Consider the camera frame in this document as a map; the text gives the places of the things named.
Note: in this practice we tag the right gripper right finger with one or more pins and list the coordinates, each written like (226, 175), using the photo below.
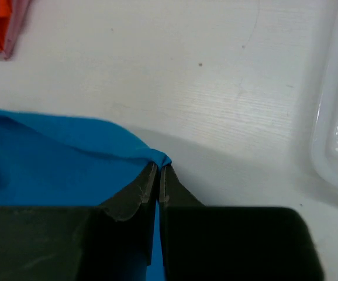
(176, 204)

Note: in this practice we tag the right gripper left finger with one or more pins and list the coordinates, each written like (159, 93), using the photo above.
(136, 204)

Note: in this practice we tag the blue t shirt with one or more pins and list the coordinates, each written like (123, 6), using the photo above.
(55, 171)

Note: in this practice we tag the folded pink t shirt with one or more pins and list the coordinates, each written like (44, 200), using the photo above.
(19, 11)

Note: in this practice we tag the folded lavender t shirt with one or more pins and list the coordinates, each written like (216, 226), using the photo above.
(12, 15)

